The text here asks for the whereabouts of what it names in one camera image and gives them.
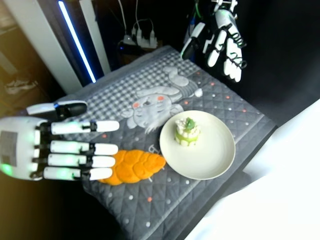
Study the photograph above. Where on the green and white toy cake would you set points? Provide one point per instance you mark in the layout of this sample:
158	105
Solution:
187	133

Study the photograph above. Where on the grey quilt with bear print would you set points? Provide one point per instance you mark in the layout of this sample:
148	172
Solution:
175	200

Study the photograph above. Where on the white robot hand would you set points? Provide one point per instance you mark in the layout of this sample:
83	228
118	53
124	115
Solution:
17	147
232	50

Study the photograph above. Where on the orange braided bread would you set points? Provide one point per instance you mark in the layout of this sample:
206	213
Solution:
135	166

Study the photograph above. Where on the narrow white column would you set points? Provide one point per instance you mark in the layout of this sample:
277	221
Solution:
96	35

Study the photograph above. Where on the black box with blue light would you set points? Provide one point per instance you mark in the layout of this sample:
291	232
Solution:
126	48

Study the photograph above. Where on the wide white column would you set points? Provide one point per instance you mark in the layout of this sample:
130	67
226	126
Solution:
42	45

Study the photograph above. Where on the white sneaker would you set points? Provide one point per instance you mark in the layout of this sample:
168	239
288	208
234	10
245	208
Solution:
18	86

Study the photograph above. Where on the white power strip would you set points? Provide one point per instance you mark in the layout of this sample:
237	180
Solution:
147	44

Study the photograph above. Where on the cream round plate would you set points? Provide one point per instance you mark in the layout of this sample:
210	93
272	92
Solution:
210	157

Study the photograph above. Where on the blue light strip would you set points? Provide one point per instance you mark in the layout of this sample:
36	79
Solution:
77	42

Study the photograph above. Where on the white smooth panel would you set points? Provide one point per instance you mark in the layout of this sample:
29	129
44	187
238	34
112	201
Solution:
275	190

